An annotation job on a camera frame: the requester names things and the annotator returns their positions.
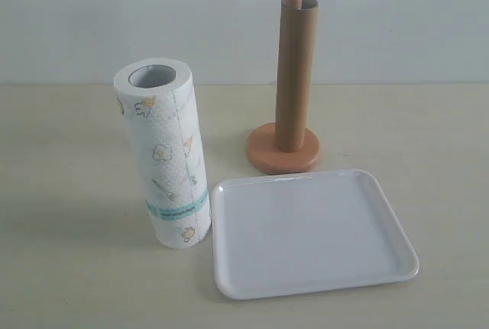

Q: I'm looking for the brown cardboard tube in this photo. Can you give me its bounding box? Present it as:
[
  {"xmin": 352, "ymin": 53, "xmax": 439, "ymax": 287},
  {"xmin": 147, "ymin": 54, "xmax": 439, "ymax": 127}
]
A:
[{"xmin": 275, "ymin": 0, "xmax": 319, "ymax": 152}]

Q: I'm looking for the white printed paper towel roll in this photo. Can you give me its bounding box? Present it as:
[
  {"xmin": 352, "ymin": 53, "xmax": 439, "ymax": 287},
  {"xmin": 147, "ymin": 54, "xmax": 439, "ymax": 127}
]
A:
[{"xmin": 113, "ymin": 57, "xmax": 211, "ymax": 249}]

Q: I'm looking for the wooden paper towel holder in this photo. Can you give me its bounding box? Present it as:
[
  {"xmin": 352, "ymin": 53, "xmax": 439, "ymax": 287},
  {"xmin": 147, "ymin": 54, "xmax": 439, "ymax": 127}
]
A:
[{"xmin": 247, "ymin": 0, "xmax": 321, "ymax": 175}]

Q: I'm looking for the white rectangular tray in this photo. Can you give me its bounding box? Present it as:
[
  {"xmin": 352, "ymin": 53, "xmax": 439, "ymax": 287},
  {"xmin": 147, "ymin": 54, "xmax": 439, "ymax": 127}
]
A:
[{"xmin": 211, "ymin": 169, "xmax": 419, "ymax": 300}]

